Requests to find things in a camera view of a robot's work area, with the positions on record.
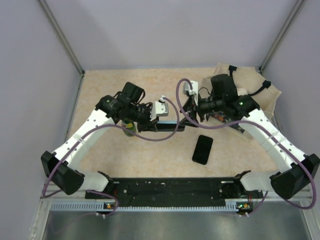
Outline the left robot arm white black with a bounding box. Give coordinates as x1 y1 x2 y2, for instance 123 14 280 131
40 82 168 199

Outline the phone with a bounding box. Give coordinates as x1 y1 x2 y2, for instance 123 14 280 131
191 135 214 165
155 120 186 132

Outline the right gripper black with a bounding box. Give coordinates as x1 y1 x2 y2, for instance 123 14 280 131
178 94 224 128

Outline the aluminium frame post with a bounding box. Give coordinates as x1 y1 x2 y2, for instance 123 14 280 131
36 0 85 77
258 0 306 75

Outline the green glass bottle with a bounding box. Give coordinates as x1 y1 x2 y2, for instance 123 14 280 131
121 118 136 137

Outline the right aluminium frame post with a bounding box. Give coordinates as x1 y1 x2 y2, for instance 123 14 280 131
258 0 306 75

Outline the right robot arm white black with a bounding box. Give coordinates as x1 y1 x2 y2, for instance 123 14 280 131
178 74 320 201

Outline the white slotted cable duct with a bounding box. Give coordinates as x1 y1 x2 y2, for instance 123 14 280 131
49 199 247 212

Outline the pink white item in bag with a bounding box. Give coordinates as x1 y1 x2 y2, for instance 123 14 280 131
236 87 248 96

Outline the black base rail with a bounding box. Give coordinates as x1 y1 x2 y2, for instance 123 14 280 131
84 176 270 208

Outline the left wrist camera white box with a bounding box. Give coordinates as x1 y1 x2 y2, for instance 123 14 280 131
150 96 169 121

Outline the beige canvas tote bag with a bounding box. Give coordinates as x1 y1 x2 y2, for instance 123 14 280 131
200 63 282 142

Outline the phone in black case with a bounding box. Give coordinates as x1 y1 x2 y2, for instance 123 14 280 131
191 135 214 165

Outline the left aluminium frame post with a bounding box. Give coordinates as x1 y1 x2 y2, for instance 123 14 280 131
36 0 85 77

